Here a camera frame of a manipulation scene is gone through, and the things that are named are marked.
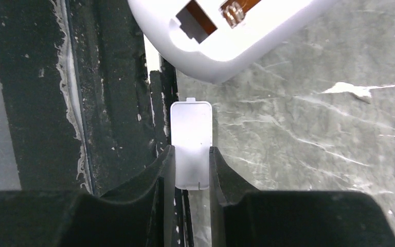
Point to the white remote control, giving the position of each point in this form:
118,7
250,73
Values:
212,41

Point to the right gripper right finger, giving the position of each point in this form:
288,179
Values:
242,215

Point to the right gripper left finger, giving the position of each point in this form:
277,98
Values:
140,212

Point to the white battery compartment cover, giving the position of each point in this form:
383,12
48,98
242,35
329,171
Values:
192,137

